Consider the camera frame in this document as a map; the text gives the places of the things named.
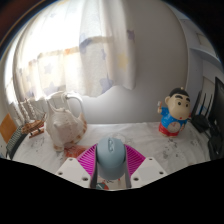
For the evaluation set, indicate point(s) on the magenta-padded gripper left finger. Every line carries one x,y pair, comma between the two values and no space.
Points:
85,160

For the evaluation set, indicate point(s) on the black router with antennas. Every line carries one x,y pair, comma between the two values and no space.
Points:
200,123

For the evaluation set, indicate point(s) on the light blue computer mouse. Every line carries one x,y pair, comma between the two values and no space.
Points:
111,160

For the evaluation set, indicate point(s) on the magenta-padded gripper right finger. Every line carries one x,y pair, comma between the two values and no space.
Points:
136,161

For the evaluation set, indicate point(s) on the wooden model sailing ship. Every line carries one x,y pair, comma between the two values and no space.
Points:
33,126

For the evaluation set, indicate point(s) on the white wall shelf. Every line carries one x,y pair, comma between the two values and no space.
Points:
210,53

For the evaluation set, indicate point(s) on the large white conch shell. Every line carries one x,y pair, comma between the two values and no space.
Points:
65,128

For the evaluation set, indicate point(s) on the white radiator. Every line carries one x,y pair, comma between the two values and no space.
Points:
36,105

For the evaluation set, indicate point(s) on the cartoon boy figurine clock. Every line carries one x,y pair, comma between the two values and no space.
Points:
173,116

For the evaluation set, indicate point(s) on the orange wooden board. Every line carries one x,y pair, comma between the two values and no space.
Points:
7,128

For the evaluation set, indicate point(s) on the white star-print curtain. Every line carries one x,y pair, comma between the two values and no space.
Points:
83,50

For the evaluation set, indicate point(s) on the white patterned tablecloth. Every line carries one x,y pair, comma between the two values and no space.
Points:
143,136

